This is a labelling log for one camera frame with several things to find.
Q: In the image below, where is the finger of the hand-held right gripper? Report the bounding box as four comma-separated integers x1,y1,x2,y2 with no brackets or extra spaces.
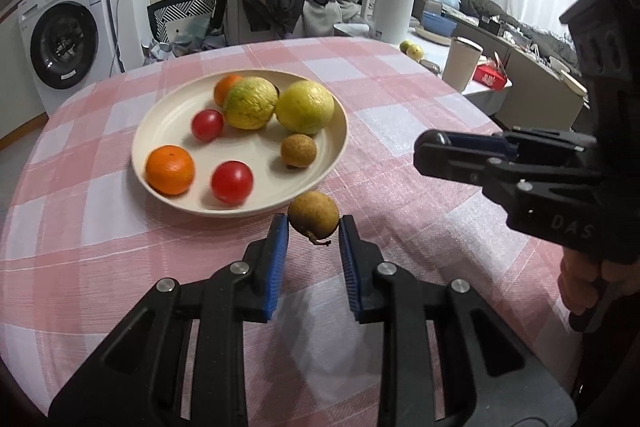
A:
414,139,606,208
445,130,598,170

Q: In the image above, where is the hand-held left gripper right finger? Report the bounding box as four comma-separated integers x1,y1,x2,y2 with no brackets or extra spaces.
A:
338,214,576,427

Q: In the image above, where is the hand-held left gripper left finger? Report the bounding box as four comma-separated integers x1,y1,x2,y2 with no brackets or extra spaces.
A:
47,213,290,427

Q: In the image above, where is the brown longan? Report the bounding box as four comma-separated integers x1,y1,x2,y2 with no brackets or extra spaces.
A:
280,134,318,168
288,190,341,245

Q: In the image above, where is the cream round plate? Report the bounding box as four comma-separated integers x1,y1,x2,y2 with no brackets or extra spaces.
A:
131,70,349,219

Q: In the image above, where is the large red tomato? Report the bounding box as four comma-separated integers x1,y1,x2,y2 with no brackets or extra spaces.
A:
210,160,254,206

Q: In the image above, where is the large orange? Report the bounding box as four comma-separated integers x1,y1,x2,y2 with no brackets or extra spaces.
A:
145,145,196,196

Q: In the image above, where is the smooth yellow guava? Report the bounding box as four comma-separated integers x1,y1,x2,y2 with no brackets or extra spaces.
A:
275,80,335,136

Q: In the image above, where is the wrinkled yellow guava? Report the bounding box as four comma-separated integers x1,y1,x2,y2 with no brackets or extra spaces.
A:
222,77,279,130

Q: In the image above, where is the person's right hand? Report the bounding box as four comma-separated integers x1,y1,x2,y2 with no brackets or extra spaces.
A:
557,251,605,316

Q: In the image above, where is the red box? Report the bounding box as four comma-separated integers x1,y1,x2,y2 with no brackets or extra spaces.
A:
472,62,508,88

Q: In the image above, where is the pink checked tablecloth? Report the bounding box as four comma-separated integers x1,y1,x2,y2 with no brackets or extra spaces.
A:
0,37,586,427

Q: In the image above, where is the cream tumbler cup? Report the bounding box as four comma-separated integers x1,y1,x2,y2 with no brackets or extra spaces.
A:
442,36,484,94

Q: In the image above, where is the grey sofa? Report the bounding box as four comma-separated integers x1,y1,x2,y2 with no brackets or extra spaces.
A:
385,0,586,128

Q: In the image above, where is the blue bowl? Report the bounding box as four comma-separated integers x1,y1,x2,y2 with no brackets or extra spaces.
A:
421,10,458,35

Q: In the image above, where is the white electric kettle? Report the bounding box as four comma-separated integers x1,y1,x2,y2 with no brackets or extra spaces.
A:
361,0,416,42

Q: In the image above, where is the small red tomato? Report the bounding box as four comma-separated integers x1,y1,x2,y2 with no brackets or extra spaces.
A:
191,109,225,142

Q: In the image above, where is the small orange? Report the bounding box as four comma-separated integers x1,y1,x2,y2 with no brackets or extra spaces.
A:
214,74,246,108

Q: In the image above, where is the grey garment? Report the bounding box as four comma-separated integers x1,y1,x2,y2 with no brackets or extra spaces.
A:
302,0,361,38

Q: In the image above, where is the crumpled white bag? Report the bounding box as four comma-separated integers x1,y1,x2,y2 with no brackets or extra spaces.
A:
142,24,226,62

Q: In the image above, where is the patterned black chair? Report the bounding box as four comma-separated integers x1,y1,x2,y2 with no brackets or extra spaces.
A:
146,0,221,44

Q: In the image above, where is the white washing machine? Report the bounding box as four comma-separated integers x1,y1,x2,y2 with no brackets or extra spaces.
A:
17,0,123,90

